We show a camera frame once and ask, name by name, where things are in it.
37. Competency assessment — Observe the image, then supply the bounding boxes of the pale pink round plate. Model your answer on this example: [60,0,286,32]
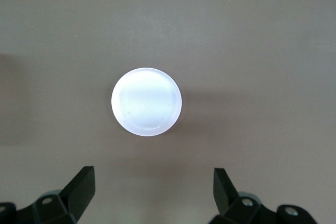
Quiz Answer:
[111,67,183,137]

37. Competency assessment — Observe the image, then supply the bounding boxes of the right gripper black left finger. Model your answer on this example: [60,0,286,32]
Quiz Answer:
[0,165,96,224]

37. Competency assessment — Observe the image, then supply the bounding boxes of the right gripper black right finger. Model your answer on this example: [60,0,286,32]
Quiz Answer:
[211,167,319,224]

